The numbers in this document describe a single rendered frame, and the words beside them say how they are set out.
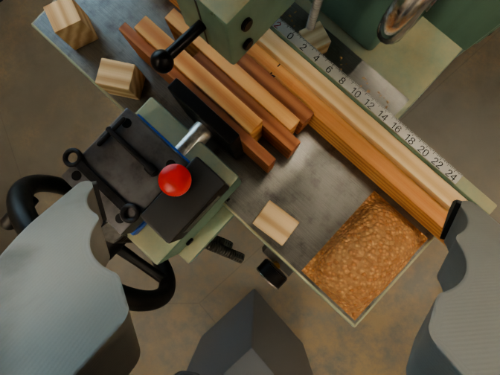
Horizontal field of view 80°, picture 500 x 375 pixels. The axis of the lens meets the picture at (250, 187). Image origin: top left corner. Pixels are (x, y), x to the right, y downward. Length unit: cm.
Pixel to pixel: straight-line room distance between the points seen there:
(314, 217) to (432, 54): 36
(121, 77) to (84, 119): 114
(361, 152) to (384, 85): 22
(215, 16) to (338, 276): 30
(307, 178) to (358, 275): 13
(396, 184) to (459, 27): 18
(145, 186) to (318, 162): 22
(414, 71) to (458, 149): 100
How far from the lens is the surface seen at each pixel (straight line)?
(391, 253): 39
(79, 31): 49
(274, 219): 35
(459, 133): 159
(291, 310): 137
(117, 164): 33
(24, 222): 44
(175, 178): 28
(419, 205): 40
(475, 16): 41
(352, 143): 38
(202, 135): 35
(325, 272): 39
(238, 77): 37
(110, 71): 44
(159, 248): 35
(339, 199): 41
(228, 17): 27
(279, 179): 40
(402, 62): 60
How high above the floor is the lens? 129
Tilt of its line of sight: 85 degrees down
